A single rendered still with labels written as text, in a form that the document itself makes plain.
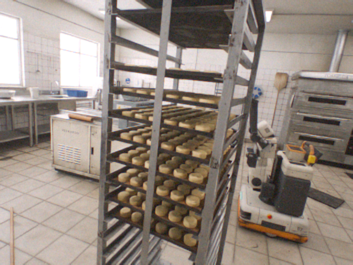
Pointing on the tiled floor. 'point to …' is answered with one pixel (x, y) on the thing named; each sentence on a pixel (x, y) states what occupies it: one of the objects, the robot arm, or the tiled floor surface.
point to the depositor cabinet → (79, 147)
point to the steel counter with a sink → (70, 103)
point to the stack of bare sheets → (330, 201)
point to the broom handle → (11, 236)
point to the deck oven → (321, 116)
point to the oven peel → (281, 78)
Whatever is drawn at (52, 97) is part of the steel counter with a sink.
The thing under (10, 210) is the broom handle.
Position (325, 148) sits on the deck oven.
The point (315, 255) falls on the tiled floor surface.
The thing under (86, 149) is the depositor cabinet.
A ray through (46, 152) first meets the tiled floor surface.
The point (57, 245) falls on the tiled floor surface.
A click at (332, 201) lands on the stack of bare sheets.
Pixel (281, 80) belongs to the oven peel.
